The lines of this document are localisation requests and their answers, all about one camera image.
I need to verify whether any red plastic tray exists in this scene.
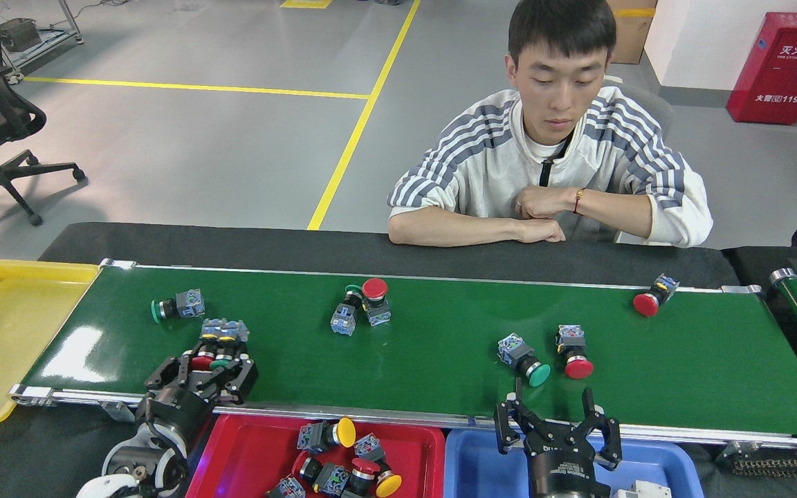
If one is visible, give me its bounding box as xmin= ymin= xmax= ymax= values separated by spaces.
xmin=185 ymin=413 xmax=446 ymax=498

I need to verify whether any red mushroom push button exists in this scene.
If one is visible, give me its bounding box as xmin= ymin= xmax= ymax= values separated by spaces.
xmin=191 ymin=318 xmax=228 ymax=372
xmin=556 ymin=325 xmax=594 ymax=380
xmin=632 ymin=275 xmax=681 ymax=317
xmin=360 ymin=278 xmax=392 ymax=327

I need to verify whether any person's left hand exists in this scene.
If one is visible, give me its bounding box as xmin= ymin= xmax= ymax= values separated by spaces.
xmin=515 ymin=185 xmax=579 ymax=221

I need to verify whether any dark grey equipment box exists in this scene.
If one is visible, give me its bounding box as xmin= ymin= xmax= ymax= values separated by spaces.
xmin=0 ymin=17 xmax=43 ymax=53

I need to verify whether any metal frame rack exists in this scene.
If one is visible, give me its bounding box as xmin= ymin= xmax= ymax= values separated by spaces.
xmin=0 ymin=0 xmax=84 ymax=80

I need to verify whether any white circuit breaker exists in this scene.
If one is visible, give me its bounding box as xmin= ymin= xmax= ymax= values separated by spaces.
xmin=616 ymin=481 xmax=672 ymax=498

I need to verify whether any blue plastic tray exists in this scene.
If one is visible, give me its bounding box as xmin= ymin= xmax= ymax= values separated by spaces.
xmin=443 ymin=427 xmax=706 ymax=498

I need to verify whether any black drive chain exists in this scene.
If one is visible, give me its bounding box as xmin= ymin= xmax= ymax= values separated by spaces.
xmin=717 ymin=443 xmax=797 ymax=478

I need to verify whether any long green conveyor belt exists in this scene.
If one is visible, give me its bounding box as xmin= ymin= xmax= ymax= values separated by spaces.
xmin=10 ymin=258 xmax=797 ymax=454

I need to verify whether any brown cardboard box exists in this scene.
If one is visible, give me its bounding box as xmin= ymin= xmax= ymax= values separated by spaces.
xmin=606 ymin=0 xmax=659 ymax=65

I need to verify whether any yellow mushroom push button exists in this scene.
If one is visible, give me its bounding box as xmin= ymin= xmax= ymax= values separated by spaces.
xmin=354 ymin=434 xmax=403 ymax=497
xmin=297 ymin=417 xmax=356 ymax=454

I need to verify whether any yellow plastic tray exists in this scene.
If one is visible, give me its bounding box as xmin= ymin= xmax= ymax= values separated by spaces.
xmin=0 ymin=259 xmax=102 ymax=430

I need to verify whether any red fire extinguisher box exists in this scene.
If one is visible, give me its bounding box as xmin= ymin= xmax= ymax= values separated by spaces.
xmin=726 ymin=12 xmax=797 ymax=127

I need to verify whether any person's right hand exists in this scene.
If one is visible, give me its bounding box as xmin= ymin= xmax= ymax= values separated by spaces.
xmin=516 ymin=218 xmax=567 ymax=244

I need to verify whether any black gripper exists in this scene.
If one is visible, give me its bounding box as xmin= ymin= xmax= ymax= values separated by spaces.
xmin=493 ymin=378 xmax=624 ymax=498
xmin=134 ymin=351 xmax=259 ymax=455

